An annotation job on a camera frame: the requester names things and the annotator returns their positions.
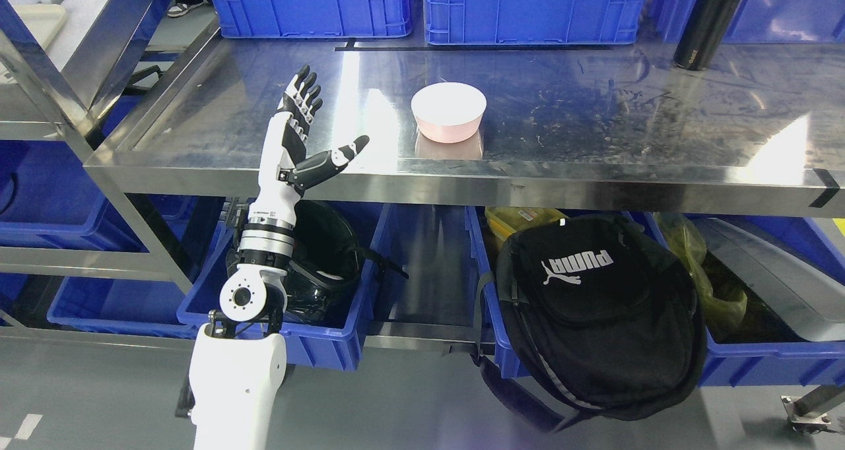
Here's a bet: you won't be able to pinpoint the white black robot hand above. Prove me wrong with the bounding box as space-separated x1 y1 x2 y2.
248 65 370 227

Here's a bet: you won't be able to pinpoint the pink bowl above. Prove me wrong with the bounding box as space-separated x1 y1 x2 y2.
411 81 488 144

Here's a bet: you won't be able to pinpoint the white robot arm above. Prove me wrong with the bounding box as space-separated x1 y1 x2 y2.
188 201 296 449

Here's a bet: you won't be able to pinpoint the blue crate top middle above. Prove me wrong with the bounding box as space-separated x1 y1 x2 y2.
423 0 646 46

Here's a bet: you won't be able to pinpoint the blue crate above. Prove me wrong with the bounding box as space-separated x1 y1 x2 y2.
211 0 417 39
423 0 646 46
648 0 844 44

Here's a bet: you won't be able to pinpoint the blue bin left shelf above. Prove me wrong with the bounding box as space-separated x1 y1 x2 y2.
0 140 199 253

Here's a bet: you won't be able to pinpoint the black motorcycle helmet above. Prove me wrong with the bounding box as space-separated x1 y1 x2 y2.
219 200 409 333

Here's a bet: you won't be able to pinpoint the blue crate top left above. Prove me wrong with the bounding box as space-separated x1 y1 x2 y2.
211 0 417 39

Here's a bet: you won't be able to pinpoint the blue bin holding helmet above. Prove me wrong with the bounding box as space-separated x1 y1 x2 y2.
177 201 395 371

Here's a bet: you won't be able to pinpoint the steel work table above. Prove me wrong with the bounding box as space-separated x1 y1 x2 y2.
88 26 844 218

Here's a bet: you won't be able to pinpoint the black Puma backpack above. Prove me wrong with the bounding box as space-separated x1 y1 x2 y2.
471 213 707 433

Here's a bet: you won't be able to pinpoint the yellow plastic bag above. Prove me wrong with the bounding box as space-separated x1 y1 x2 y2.
653 212 748 340

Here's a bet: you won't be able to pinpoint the black thermos bottle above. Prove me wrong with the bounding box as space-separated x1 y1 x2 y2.
673 0 741 71

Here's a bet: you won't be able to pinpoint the blue bin under backpack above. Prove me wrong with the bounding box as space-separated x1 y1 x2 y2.
467 209 844 387

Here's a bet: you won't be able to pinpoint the blue crate top right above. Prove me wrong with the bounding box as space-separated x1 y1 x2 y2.
648 0 844 44

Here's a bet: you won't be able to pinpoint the grey laptop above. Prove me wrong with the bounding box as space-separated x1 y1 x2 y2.
693 216 844 342

